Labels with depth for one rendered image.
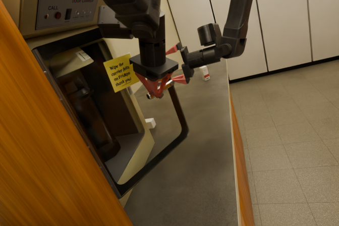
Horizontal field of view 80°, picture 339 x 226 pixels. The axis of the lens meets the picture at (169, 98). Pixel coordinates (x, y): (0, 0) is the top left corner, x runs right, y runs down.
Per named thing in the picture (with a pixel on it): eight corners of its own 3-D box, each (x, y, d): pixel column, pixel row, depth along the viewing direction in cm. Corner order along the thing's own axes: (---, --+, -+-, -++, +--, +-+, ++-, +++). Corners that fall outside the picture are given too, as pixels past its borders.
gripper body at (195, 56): (181, 47, 73) (201, 41, 71) (189, 72, 77) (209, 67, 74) (178, 51, 68) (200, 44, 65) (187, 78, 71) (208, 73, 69)
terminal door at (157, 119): (114, 201, 51) (24, 50, 37) (188, 133, 68) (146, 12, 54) (116, 203, 51) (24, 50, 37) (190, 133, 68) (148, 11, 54)
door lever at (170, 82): (140, 100, 54) (136, 92, 53) (164, 85, 59) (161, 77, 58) (152, 102, 50) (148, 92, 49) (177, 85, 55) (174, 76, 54)
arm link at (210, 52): (223, 60, 65) (224, 60, 71) (218, 39, 65) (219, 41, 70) (202, 65, 68) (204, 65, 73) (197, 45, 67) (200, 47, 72)
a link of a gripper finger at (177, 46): (160, 48, 76) (183, 40, 72) (166, 65, 78) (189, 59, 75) (154, 52, 70) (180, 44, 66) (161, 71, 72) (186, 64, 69)
